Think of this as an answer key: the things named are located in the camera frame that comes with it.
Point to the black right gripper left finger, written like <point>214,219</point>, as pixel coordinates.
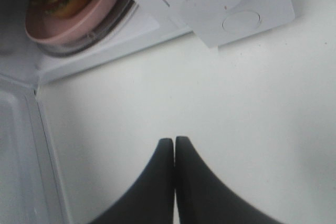
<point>151,198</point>

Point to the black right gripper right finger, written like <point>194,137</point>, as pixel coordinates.
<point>202,197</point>

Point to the round white door button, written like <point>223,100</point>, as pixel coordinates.
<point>243,21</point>

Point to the pink round plate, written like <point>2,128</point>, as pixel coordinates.
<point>45,29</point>

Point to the white microwave oven body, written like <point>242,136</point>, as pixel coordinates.
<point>153,22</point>

